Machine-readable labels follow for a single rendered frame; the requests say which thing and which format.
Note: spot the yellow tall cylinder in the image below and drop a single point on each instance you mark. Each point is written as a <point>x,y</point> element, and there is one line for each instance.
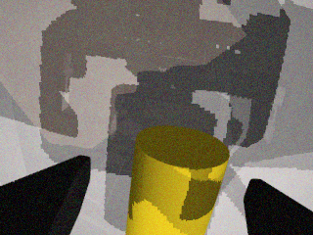
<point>176,177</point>

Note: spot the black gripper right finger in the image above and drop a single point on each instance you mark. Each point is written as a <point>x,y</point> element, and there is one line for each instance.
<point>271,212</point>

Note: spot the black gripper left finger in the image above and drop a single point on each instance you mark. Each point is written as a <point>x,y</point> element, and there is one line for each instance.
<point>46,202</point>

